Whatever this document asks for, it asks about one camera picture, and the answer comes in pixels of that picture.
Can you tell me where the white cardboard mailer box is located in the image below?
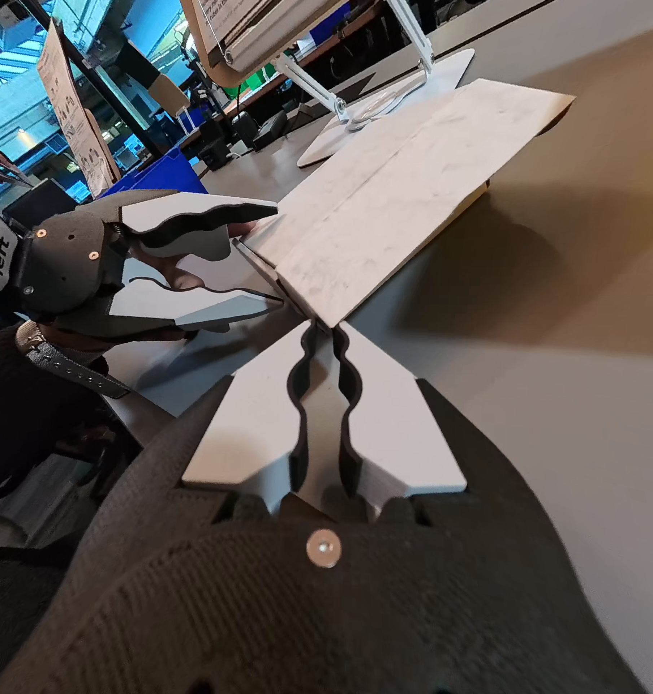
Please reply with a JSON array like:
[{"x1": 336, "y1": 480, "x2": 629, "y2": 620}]
[{"x1": 231, "y1": 78, "x2": 576, "y2": 331}]

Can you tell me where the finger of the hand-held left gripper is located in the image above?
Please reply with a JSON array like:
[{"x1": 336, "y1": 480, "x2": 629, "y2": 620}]
[
  {"x1": 108, "y1": 277, "x2": 285, "y2": 333},
  {"x1": 119, "y1": 193, "x2": 279, "y2": 236}
]

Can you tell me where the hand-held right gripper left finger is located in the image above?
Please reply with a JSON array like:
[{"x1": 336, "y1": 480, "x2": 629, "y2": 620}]
[{"x1": 181, "y1": 320, "x2": 317, "y2": 515}]

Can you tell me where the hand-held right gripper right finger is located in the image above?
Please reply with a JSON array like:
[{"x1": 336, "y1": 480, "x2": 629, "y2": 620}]
[{"x1": 333, "y1": 321, "x2": 468, "y2": 521}]

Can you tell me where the black box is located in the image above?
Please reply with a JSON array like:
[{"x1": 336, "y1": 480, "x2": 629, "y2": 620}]
[{"x1": 7, "y1": 179, "x2": 79, "y2": 228}]

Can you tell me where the beige instruction sheet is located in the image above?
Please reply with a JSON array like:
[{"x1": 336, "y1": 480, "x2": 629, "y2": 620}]
[{"x1": 36, "y1": 17, "x2": 116, "y2": 198}]

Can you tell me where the white instruction sheet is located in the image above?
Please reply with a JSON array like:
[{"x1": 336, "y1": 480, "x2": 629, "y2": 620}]
[{"x1": 196, "y1": 0, "x2": 284, "y2": 34}]

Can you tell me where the black power adapter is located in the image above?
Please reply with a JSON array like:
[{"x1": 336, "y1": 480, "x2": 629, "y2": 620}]
[{"x1": 252, "y1": 111, "x2": 289, "y2": 151}]

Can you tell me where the grey desk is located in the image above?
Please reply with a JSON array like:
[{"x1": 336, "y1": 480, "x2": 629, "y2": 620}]
[{"x1": 101, "y1": 0, "x2": 653, "y2": 694}]

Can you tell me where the blue plastic bin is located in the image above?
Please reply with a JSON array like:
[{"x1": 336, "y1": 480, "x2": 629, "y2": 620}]
[{"x1": 99, "y1": 147, "x2": 209, "y2": 201}]

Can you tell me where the grey wrist strap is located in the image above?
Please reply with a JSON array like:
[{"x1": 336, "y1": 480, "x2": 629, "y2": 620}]
[{"x1": 14, "y1": 320, "x2": 131, "y2": 400}]

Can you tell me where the black charging dock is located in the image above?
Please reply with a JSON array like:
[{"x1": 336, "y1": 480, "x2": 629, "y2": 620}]
[{"x1": 199, "y1": 122, "x2": 232, "y2": 170}]

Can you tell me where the green plastic bin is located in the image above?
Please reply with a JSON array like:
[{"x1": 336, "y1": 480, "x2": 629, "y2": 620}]
[{"x1": 226, "y1": 70, "x2": 273, "y2": 101}]

